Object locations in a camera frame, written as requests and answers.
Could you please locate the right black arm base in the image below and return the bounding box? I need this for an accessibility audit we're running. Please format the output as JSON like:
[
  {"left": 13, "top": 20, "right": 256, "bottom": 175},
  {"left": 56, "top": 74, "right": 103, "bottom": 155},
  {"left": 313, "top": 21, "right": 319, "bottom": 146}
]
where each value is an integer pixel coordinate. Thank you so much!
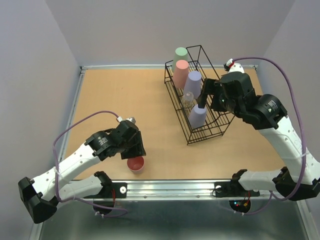
[{"left": 211, "top": 181, "right": 260, "bottom": 198}]

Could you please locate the clear plastic cup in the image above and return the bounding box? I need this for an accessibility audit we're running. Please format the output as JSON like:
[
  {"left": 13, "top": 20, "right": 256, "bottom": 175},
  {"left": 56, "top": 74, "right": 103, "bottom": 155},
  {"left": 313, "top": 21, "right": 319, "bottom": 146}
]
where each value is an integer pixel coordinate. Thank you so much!
[{"left": 181, "top": 91, "right": 194, "bottom": 109}]

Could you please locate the salmon pink plastic cup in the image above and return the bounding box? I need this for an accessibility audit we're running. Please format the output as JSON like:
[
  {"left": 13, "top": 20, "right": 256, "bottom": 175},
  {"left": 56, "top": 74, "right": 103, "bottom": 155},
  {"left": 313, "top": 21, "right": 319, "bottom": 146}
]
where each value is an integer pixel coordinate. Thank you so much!
[{"left": 173, "top": 60, "right": 189, "bottom": 89}]

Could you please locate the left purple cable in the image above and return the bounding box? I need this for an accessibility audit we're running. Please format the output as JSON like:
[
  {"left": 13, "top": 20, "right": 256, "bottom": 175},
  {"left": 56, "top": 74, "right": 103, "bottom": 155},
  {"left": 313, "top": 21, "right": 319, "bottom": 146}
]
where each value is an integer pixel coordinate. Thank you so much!
[{"left": 52, "top": 110, "right": 129, "bottom": 218}]

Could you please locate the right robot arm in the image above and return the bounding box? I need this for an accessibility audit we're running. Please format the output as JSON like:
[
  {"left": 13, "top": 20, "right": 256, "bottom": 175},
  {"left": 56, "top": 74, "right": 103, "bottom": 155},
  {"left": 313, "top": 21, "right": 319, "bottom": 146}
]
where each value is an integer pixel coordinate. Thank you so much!
[{"left": 197, "top": 71, "right": 320, "bottom": 201}]

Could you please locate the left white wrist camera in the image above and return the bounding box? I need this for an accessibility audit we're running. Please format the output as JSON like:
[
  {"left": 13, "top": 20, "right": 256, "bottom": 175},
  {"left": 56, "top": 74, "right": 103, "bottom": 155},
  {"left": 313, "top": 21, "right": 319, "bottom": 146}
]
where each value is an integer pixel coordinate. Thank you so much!
[{"left": 116, "top": 116, "right": 136, "bottom": 124}]

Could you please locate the black wire dish rack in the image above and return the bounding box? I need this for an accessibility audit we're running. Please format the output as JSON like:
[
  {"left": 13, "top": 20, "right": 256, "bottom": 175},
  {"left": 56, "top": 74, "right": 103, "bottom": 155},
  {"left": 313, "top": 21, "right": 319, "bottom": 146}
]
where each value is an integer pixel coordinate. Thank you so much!
[{"left": 164, "top": 45, "right": 234, "bottom": 145}]

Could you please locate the red plastic cup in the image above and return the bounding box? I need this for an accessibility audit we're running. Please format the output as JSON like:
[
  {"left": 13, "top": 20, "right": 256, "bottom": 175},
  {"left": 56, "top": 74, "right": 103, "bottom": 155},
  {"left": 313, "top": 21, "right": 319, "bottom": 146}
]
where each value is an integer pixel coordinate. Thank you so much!
[{"left": 127, "top": 156, "right": 145, "bottom": 175}]

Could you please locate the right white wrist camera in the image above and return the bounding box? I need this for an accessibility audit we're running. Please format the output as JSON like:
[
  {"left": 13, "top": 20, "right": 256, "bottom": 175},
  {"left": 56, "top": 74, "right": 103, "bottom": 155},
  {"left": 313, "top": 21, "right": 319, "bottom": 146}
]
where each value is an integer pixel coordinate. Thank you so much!
[{"left": 223, "top": 58, "right": 245, "bottom": 74}]

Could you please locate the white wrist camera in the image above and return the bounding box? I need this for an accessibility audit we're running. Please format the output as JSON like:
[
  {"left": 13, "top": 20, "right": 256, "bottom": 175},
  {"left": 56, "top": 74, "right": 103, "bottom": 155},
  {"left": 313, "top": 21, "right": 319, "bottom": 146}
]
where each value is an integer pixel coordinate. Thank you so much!
[
  {"left": 223, "top": 58, "right": 245, "bottom": 74},
  {"left": 116, "top": 116, "right": 136, "bottom": 124}
]

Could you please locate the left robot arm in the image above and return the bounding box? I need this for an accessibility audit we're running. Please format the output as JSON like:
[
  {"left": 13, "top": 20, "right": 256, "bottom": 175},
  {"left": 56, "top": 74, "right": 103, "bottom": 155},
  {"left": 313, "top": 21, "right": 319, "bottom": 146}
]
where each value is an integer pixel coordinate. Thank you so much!
[{"left": 18, "top": 119, "right": 146, "bottom": 224}]

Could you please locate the small lavender plastic cup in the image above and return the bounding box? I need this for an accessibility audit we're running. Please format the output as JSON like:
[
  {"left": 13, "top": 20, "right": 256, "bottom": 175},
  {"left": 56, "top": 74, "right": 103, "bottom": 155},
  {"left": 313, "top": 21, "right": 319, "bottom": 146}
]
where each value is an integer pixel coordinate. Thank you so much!
[{"left": 188, "top": 104, "right": 207, "bottom": 129}]

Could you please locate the mint green plastic cup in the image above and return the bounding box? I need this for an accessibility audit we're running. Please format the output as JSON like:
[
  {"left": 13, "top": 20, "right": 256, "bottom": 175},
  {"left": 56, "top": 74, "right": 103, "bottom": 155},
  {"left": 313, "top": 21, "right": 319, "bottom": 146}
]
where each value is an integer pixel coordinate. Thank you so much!
[{"left": 171, "top": 47, "right": 188, "bottom": 72}]

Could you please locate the large lavender plastic cup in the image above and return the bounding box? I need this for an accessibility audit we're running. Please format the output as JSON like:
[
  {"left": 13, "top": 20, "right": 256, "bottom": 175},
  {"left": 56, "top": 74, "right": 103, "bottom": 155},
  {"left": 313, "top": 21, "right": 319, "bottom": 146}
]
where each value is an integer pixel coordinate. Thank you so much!
[{"left": 183, "top": 70, "right": 202, "bottom": 99}]

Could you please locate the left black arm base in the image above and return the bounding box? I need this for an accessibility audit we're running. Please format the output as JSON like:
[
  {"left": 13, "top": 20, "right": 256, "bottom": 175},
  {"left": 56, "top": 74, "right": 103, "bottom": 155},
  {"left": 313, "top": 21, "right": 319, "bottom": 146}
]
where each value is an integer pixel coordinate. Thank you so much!
[{"left": 89, "top": 182, "right": 128, "bottom": 199}]

